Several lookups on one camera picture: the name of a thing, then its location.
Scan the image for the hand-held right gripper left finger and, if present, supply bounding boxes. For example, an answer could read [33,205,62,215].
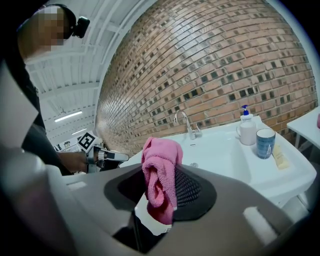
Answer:
[63,164,147,237]

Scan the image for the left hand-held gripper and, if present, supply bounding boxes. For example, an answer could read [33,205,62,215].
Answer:
[77,131,130,173]

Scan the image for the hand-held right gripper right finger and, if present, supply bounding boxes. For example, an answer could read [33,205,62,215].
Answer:
[159,163,293,256]

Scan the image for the chrome faucet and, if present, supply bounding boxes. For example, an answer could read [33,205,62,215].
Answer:
[174,109,203,141]

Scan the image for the person's left forearm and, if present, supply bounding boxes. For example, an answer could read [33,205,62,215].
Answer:
[57,150,88,174]

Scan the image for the background shelf rack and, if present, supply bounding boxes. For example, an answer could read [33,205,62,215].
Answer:
[56,139,83,152]

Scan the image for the white ceramic sink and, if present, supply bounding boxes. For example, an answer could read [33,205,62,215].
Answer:
[119,117,318,201]

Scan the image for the person in black shirt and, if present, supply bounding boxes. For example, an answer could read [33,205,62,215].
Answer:
[4,53,72,176]

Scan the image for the blue cup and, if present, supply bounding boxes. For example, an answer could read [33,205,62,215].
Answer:
[255,128,276,159]

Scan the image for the cream tube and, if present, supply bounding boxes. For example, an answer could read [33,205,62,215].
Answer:
[271,144,291,170]

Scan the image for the white mug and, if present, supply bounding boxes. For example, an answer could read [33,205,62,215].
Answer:
[236,121,258,146]

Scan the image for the white pump bottle blue cap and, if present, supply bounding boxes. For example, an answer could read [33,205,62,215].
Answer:
[239,104,255,125]

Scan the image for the white table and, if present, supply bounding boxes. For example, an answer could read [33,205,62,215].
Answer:
[286,106,320,153]

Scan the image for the person's head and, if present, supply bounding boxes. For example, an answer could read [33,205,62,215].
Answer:
[17,4,77,61]

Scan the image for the black head camera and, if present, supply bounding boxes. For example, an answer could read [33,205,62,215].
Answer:
[71,16,91,39]

